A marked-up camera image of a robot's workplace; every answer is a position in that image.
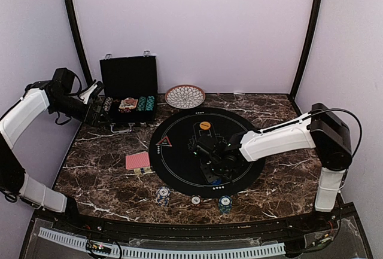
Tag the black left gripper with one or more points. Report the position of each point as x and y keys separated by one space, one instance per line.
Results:
x=93 y=119

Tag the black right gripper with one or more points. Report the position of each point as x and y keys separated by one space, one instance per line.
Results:
x=208 y=176

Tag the blue small blind button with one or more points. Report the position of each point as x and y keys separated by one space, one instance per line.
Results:
x=217 y=181

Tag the orange big blind button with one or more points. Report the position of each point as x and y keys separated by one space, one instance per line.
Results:
x=205 y=125

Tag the blue green chip stack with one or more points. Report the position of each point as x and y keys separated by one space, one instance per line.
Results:
x=225 y=204

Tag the brown white chip stack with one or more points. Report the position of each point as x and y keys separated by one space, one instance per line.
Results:
x=196 y=200

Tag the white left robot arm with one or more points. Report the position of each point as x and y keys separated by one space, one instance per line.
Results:
x=39 y=97

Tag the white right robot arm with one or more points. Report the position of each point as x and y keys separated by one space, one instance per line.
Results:
x=319 y=129

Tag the blue tan chip row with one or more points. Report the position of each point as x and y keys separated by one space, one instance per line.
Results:
x=106 y=108

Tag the round black poker mat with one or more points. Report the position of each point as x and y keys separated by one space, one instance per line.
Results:
x=178 y=167

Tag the red dice row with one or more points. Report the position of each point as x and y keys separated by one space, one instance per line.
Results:
x=124 y=110

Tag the cards in case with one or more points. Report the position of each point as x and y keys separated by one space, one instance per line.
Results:
x=123 y=106

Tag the black poker chip case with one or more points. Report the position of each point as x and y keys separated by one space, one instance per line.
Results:
x=130 y=77

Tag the green chip row left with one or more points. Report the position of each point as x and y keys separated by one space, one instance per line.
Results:
x=141 y=103

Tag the green chip row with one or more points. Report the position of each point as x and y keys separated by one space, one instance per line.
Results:
x=141 y=103
x=149 y=106

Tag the triangular all in button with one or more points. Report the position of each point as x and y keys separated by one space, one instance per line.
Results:
x=164 y=142

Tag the green chip row right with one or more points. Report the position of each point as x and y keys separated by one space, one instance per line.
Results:
x=149 y=106

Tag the blue tan chip stack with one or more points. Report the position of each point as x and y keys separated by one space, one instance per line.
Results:
x=162 y=196

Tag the patterned ceramic plate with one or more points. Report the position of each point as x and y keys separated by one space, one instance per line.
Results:
x=185 y=96

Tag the red playing card deck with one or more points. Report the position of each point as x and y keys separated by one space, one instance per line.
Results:
x=137 y=161

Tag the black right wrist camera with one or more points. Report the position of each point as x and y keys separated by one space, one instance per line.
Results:
x=204 y=145

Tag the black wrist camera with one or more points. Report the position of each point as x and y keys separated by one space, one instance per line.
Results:
x=204 y=145
x=65 y=77

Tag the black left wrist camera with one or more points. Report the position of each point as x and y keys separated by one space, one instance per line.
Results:
x=65 y=77

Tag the black corner frame post left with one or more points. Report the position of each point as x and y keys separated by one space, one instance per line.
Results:
x=70 y=10

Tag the black corner frame post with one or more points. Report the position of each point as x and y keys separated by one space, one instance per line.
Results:
x=70 y=10
x=315 y=9

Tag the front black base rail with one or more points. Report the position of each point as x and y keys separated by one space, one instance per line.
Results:
x=289 y=228

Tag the white cable tray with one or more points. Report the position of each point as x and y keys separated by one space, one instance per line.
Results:
x=159 y=248

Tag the black corner frame post right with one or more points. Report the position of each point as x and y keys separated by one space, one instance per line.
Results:
x=315 y=9

